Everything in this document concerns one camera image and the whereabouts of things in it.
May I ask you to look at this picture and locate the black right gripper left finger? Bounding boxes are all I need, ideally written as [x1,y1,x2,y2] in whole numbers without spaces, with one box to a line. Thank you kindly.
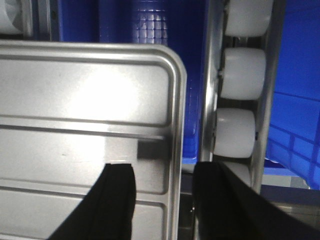
[49,163,137,240]

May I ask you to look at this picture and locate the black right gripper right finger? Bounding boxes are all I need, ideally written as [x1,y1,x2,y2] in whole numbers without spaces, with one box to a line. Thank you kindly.
[193,162,320,240]

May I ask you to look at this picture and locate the silver ribbed metal tray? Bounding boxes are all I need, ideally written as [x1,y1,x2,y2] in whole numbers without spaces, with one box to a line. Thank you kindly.
[0,40,187,240]

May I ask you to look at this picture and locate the blue bin below right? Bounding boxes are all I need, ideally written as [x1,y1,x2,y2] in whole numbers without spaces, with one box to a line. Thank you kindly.
[266,0,320,190]

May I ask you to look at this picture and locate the right white roller track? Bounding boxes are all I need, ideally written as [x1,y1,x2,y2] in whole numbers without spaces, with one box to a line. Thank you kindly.
[198,0,287,192]

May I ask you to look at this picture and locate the small blue bin below centre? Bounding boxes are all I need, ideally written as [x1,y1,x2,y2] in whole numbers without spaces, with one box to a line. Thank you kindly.
[50,0,207,164]

